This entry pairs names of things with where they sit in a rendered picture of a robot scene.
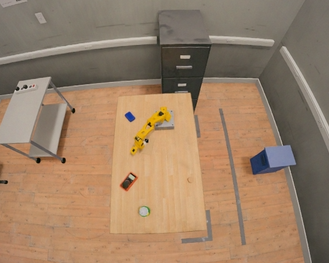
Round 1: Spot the small blue rounded block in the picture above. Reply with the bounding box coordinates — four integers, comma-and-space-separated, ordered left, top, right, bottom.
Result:
125, 111, 136, 122

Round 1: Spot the tan flat mat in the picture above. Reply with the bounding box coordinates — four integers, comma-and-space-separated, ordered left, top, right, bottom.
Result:
137, 136, 155, 155

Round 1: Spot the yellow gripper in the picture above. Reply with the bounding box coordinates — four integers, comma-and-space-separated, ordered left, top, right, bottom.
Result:
130, 142, 144, 154

